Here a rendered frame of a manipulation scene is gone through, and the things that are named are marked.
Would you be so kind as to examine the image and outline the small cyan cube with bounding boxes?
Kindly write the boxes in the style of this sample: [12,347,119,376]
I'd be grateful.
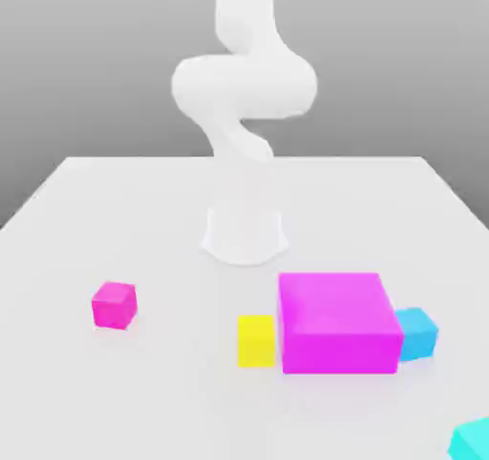
[446,416,489,460]

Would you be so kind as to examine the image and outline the small blue cube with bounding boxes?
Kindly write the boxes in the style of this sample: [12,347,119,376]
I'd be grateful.
[393,306,440,363]

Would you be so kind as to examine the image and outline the small pink cube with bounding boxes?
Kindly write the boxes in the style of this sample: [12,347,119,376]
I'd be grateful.
[91,281,138,331]

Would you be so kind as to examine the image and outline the large magenta box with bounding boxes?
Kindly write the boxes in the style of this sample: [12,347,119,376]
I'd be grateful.
[277,271,406,376]

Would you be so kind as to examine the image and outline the small yellow cube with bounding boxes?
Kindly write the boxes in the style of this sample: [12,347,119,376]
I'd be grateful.
[237,314,276,368]

